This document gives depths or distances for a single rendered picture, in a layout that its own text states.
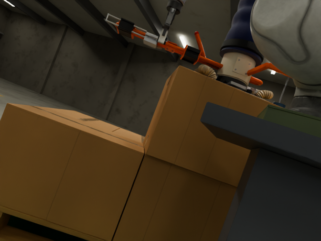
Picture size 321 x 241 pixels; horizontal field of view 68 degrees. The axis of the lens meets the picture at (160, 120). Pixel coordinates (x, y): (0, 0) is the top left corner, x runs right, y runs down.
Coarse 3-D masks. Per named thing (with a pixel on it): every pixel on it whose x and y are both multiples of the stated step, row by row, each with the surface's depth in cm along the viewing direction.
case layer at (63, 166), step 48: (0, 144) 96; (48, 144) 98; (96, 144) 100; (0, 192) 97; (48, 192) 98; (96, 192) 100; (144, 192) 101; (192, 192) 103; (144, 240) 101; (192, 240) 103
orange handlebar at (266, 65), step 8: (136, 32) 118; (168, 48) 121; (176, 48) 119; (200, 56) 120; (208, 64) 125; (216, 64) 121; (264, 64) 101; (272, 64) 98; (248, 72) 115; (256, 72) 110; (280, 72) 99; (256, 80) 123
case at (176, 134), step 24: (192, 72) 101; (168, 96) 100; (192, 96) 101; (216, 96) 102; (240, 96) 103; (168, 120) 100; (192, 120) 101; (144, 144) 123; (168, 144) 100; (192, 144) 101; (216, 144) 102; (192, 168) 101; (216, 168) 102; (240, 168) 104
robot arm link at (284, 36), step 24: (264, 0) 44; (288, 0) 40; (312, 0) 38; (264, 24) 43; (288, 24) 40; (312, 24) 39; (264, 48) 46; (288, 48) 43; (312, 48) 42; (288, 72) 50; (312, 72) 47
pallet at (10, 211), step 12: (0, 216) 96; (24, 216) 97; (0, 228) 100; (12, 228) 105; (60, 228) 98; (0, 240) 97; (12, 240) 98; (24, 240) 101; (36, 240) 103; (48, 240) 106; (96, 240) 100
